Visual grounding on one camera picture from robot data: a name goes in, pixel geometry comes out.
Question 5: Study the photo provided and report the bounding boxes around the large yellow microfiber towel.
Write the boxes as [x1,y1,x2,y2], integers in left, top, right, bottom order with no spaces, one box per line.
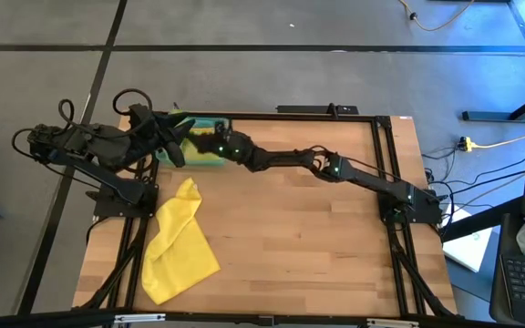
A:
[140,177,221,306]

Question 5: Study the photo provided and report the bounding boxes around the pale yellow power cord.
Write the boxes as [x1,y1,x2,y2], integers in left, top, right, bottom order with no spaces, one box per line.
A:
[471,134,525,150]

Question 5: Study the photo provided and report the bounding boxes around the black mounting bar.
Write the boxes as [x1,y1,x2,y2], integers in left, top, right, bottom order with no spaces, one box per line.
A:
[276,103,360,116]

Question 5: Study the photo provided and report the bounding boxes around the black desk foot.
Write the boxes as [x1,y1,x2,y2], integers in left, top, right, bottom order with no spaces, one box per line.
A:
[461,84,525,123]

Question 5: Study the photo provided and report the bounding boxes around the teal plastic bin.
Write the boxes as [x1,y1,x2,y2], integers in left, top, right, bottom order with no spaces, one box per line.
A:
[155,114,232,168]

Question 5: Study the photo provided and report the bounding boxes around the black diagonal bar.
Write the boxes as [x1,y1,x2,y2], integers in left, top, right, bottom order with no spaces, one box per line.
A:
[439,196,525,242]

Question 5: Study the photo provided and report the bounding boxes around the black aluminium table frame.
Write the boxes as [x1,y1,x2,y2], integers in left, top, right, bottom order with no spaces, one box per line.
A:
[79,110,465,320]

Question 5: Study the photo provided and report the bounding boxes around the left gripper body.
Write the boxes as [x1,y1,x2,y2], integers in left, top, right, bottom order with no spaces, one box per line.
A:
[128,103,187,169]

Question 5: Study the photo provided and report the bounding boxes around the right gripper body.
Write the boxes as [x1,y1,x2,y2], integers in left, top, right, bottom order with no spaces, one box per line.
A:
[188,121,232,159]

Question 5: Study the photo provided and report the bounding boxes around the yellow floor cable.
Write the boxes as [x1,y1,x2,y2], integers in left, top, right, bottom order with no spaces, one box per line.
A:
[397,0,476,32]

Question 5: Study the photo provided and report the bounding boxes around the black floor cable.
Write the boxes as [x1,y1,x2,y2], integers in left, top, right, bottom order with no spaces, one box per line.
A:
[467,157,525,187]

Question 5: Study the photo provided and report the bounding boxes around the silver metal bracket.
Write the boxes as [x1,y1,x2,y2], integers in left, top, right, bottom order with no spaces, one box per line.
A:
[113,313,167,325]
[365,318,421,328]

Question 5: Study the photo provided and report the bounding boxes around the black overhead rig beam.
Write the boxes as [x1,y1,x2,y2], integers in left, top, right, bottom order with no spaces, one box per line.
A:
[0,308,525,328]

